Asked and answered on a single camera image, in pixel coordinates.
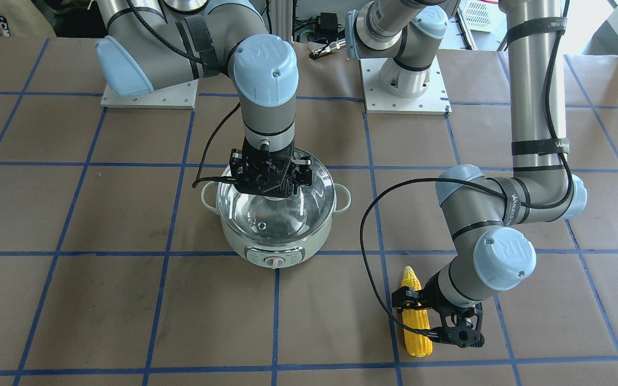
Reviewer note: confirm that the pale green electric pot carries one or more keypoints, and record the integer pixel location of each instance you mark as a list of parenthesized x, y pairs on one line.
[(271, 255)]

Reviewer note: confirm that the white perforated basket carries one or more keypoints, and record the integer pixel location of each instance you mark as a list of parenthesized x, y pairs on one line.
[(482, 16)]

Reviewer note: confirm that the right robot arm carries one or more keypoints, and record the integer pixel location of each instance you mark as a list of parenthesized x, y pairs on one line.
[(143, 53)]

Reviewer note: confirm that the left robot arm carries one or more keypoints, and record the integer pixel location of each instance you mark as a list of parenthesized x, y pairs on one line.
[(480, 211)]

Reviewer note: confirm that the yellow corn cob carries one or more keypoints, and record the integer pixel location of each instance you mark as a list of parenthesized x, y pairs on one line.
[(416, 345)]

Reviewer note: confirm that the glass pot lid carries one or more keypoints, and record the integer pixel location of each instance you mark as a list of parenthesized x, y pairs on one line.
[(271, 220)]

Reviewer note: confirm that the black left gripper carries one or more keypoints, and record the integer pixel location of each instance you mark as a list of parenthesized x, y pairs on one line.
[(431, 298)]

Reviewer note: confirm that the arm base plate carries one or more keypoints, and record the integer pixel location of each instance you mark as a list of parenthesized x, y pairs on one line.
[(181, 96), (394, 90)]

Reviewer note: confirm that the black power supply box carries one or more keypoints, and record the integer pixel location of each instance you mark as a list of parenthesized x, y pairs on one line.
[(327, 26)]

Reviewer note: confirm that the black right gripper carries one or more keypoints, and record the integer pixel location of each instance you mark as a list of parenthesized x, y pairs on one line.
[(302, 172)]

